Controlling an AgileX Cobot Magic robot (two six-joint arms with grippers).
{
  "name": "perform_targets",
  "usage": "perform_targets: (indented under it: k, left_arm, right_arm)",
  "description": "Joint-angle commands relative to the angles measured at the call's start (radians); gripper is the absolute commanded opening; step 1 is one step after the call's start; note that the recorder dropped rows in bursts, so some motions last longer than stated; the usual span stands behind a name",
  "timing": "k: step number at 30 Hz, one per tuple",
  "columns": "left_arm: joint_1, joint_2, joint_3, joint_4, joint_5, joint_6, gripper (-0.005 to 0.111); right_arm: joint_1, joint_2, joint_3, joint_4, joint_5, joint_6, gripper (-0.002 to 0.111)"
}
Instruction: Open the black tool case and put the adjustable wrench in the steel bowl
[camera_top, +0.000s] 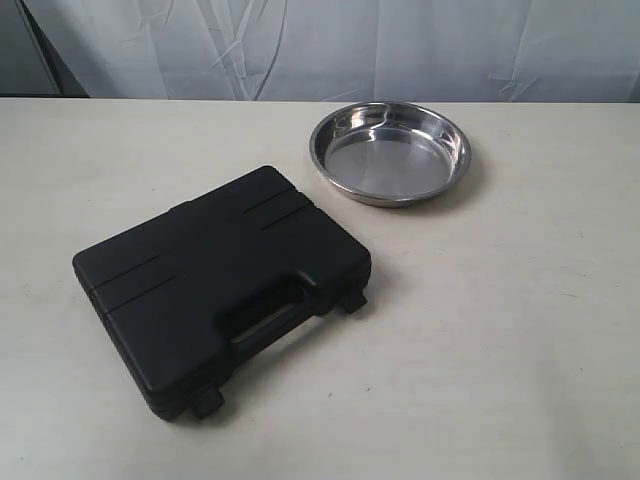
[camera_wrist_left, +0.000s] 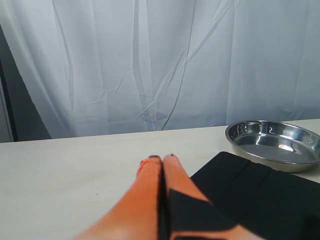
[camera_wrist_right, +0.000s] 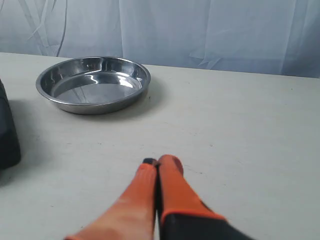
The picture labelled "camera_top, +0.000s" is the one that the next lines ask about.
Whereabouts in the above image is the black plastic tool case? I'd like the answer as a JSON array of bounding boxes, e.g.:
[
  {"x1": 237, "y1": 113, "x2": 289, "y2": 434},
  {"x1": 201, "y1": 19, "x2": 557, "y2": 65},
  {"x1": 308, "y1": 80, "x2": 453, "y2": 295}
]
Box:
[{"x1": 72, "y1": 166, "x2": 372, "y2": 421}]

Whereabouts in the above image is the round stainless steel tray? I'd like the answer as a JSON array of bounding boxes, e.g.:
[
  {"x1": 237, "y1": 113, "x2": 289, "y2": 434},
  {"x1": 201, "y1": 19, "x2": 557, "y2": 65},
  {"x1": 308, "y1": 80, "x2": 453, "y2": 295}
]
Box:
[{"x1": 308, "y1": 102, "x2": 473, "y2": 208}]

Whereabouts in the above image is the white backdrop curtain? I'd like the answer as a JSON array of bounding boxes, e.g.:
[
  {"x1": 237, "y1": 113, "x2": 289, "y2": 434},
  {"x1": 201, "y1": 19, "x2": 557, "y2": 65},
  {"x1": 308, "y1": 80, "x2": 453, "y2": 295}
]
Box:
[{"x1": 27, "y1": 0, "x2": 639, "y2": 103}]

